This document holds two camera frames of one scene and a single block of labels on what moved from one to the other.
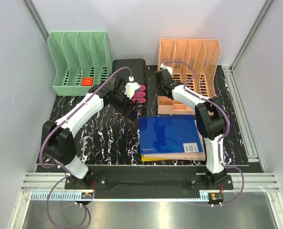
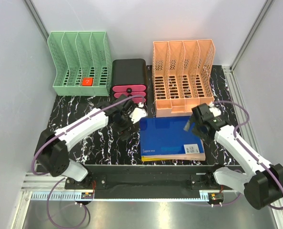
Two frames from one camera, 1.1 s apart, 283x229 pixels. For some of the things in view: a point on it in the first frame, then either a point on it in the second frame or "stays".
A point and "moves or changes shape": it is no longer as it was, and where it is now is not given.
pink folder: [189, 156] stays
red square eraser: [87, 81] stays
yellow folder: [148, 159] stays
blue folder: [169, 134] stays
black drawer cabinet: [138, 67] stays
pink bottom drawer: [141, 100] stays
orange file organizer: [204, 55] moves or changes shape
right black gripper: [157, 93] → [206, 137]
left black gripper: [127, 100] → [124, 132]
